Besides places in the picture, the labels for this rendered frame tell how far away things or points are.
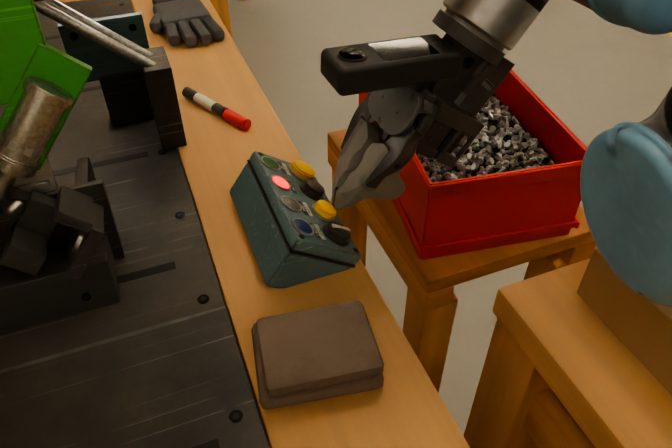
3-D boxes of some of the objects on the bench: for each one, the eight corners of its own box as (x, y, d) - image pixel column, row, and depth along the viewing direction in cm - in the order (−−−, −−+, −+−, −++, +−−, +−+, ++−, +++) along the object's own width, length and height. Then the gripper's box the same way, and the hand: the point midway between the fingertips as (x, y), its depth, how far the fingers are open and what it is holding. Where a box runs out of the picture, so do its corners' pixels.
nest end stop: (80, 249, 56) (104, 206, 55) (78, 280, 51) (105, 233, 50) (67, 244, 55) (91, 201, 55) (64, 276, 50) (91, 228, 50)
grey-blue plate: (162, 109, 79) (140, 9, 70) (165, 116, 78) (142, 15, 69) (89, 123, 76) (56, 21, 67) (90, 131, 75) (57, 28, 66)
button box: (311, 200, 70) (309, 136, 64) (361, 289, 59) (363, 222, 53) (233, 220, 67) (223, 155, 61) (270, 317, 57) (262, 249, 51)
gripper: (535, 75, 52) (398, 248, 59) (479, 34, 58) (363, 196, 66) (475, 35, 46) (334, 231, 54) (422, -5, 53) (303, 176, 61)
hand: (336, 195), depth 58 cm, fingers closed
